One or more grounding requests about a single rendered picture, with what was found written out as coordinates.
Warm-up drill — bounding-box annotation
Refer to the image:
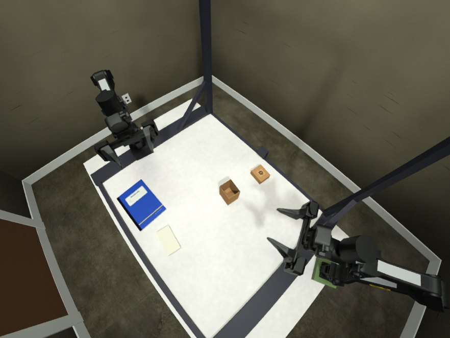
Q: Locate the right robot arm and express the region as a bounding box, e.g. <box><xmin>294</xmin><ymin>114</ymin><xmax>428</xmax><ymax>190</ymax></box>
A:
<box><xmin>90</xmin><ymin>69</ymin><xmax>146</xmax><ymax>151</ymax></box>

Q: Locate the blue notebook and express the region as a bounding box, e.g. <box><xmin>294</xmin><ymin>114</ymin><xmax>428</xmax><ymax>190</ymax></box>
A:
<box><xmin>116</xmin><ymin>180</ymin><xmax>167</xmax><ymax>232</ymax></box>

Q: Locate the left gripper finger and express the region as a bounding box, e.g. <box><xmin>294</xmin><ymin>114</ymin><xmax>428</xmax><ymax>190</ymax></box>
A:
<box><xmin>277</xmin><ymin>205</ymin><xmax>309</xmax><ymax>220</ymax></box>
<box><xmin>267</xmin><ymin>237</ymin><xmax>297</xmax><ymax>263</ymax></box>

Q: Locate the beige flat block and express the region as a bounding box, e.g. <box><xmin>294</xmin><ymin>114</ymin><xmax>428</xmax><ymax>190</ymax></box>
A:
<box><xmin>156</xmin><ymin>225</ymin><xmax>181</xmax><ymax>256</ymax></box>

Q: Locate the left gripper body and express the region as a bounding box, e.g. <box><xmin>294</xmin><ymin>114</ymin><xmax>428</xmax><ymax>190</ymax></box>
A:
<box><xmin>284</xmin><ymin>200</ymin><xmax>334</xmax><ymax>276</ymax></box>

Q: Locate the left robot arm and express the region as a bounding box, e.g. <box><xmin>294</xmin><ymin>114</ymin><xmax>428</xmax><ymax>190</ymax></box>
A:
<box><xmin>307</xmin><ymin>224</ymin><xmax>450</xmax><ymax>312</ymax></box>

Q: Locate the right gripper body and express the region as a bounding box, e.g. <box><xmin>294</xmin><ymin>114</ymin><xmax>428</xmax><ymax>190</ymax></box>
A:
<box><xmin>94</xmin><ymin>119</ymin><xmax>160</xmax><ymax>162</ymax></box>

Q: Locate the brown open box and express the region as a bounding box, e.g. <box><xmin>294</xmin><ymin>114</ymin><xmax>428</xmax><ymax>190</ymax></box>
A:
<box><xmin>219</xmin><ymin>179</ymin><xmax>240</xmax><ymax>205</ymax></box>

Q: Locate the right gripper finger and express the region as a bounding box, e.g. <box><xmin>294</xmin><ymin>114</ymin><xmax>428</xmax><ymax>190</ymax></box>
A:
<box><xmin>100</xmin><ymin>145</ymin><xmax>123</xmax><ymax>168</ymax></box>
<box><xmin>142</xmin><ymin>125</ymin><xmax>157</xmax><ymax>153</ymax></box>

